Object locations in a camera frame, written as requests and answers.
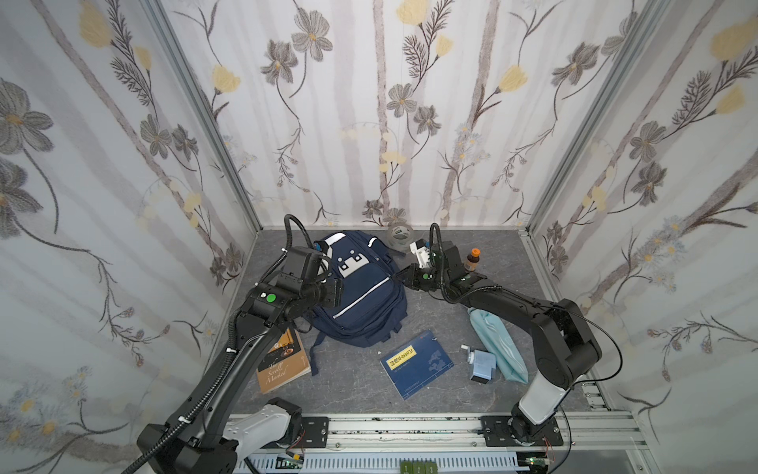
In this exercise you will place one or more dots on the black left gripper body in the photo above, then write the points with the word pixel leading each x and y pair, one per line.
pixel 334 291

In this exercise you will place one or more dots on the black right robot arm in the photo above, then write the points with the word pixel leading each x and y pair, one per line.
pixel 564 346

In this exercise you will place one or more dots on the small light blue box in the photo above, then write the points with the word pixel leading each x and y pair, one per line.
pixel 482 364

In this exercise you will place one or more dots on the navy blue student backpack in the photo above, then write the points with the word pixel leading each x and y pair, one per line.
pixel 373 304

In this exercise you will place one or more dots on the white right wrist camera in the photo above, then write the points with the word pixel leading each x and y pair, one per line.
pixel 421 251

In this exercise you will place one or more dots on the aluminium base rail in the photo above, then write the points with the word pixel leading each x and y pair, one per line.
pixel 576 442

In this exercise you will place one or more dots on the brown hardcover book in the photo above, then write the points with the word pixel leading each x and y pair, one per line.
pixel 287 360

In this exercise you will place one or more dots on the brown bottle with orange cap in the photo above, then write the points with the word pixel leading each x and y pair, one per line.
pixel 472 260

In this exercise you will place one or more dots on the blue notebook with yellow label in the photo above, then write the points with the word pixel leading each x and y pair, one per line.
pixel 416 364

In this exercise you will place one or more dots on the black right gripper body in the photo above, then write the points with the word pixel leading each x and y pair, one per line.
pixel 409 276

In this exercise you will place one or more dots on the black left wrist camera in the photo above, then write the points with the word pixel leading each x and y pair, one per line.
pixel 303 263

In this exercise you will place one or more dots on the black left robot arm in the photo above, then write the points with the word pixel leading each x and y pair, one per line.
pixel 193 439

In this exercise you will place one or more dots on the light teal pencil pouch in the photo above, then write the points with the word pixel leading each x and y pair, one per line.
pixel 494 335

